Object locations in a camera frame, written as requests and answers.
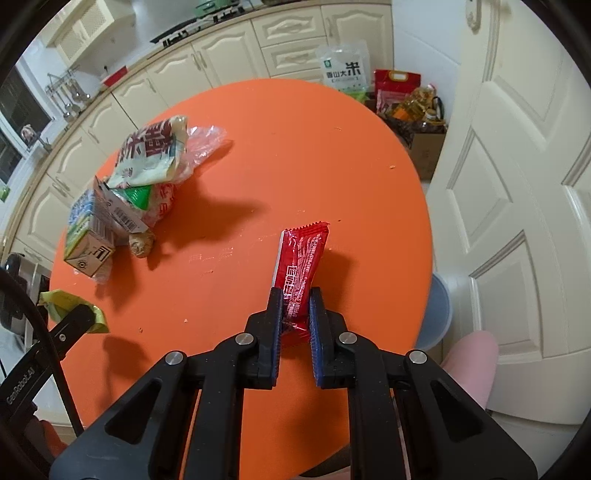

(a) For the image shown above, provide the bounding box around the white and green rice bag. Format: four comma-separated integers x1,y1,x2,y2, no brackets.
316,41,374,93

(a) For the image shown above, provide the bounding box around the green and white drink carton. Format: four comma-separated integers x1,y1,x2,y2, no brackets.
64,175,148,283

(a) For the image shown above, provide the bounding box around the pale blue trash bin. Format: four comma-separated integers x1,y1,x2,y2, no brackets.
416,272,451,352

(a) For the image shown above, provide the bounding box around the red snack wrapper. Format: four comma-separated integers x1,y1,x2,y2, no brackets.
274,222,331,349

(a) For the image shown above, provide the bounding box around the red bag with handle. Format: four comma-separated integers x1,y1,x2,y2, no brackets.
373,69,422,114

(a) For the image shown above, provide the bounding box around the white panelled door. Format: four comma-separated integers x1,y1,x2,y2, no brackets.
425,0,591,425

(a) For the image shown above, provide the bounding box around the white and red printed bag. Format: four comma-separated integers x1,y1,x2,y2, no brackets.
107,115,195,190

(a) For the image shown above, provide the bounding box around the cream wall cabinet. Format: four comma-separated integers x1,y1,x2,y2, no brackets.
46,0,137,65

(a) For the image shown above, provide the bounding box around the piece of ginger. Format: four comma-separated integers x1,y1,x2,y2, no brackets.
128,231,155,258

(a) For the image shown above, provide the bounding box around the metal utensil rack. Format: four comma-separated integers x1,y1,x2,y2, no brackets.
45,69,93,123

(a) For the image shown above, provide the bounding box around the red and white plastic bag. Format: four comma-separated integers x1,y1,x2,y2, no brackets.
145,182,178,227

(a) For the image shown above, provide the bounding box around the green cooking pot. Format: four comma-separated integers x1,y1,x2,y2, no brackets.
194,0,245,12

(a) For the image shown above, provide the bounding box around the brown cardboard box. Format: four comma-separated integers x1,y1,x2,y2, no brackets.
381,111,448,182

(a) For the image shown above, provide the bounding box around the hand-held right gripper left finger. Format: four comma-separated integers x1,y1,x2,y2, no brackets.
48,286,283,480

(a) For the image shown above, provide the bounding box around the green and white packet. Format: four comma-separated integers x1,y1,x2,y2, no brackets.
108,185,153,227

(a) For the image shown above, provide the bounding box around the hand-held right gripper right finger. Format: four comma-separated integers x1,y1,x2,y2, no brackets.
309,286,539,480

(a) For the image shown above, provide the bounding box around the dark kitchen window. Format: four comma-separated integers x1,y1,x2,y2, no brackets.
0,62,54,185

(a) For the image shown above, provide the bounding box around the black cable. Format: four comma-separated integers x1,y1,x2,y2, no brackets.
0,267,88,435

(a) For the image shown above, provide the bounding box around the person's pink trouser leg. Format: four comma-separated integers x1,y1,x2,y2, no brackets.
441,331,500,411

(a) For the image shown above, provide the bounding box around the clear crumpled plastic wrap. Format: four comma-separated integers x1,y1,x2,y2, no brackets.
182,126,229,169

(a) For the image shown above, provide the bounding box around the black gas stove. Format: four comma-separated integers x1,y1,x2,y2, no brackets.
150,4,259,47

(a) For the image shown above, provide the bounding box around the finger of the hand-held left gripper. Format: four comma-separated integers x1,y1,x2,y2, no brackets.
34,305,96,358

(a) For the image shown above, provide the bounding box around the yellow-green wrapper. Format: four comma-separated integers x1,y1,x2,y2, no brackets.
38,289,109,334

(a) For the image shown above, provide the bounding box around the yellow oil bottle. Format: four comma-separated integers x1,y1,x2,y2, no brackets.
392,88,437,121

